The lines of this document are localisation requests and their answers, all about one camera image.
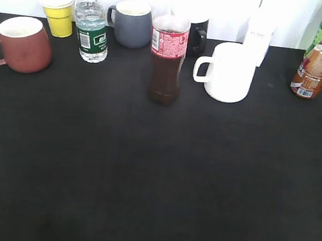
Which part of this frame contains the brown coffee drink bottle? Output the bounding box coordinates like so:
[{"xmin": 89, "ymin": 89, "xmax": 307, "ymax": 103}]
[{"xmin": 290, "ymin": 38, "xmax": 322, "ymax": 99}]

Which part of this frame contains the cola bottle red label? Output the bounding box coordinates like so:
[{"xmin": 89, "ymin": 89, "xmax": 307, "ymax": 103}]
[{"xmin": 148, "ymin": 0, "xmax": 191, "ymax": 106}]

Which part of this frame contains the black ceramic mug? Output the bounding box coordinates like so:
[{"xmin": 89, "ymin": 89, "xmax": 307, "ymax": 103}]
[{"xmin": 186, "ymin": 20, "xmax": 209, "ymax": 57}]

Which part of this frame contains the white milk carton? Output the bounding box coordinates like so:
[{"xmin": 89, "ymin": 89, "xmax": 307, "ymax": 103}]
[{"xmin": 243, "ymin": 7, "xmax": 277, "ymax": 67}]

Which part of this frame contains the grey ceramic mug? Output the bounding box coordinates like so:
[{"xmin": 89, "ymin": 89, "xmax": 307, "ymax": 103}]
[{"xmin": 106, "ymin": 0, "xmax": 152, "ymax": 49}]

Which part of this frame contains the white ceramic mug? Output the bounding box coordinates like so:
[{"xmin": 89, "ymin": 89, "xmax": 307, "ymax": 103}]
[{"xmin": 193, "ymin": 42, "xmax": 257, "ymax": 103}]

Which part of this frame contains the clear water bottle green label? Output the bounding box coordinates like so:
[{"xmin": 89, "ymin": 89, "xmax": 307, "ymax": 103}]
[{"xmin": 74, "ymin": 0, "xmax": 108, "ymax": 63}]

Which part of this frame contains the red ceramic mug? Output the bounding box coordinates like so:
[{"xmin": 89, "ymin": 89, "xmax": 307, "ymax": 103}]
[{"xmin": 0, "ymin": 16, "xmax": 52, "ymax": 73}]

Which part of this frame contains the yellow paper cup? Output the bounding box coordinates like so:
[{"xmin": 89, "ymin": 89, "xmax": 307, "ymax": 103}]
[{"xmin": 40, "ymin": 0, "xmax": 73, "ymax": 38}]

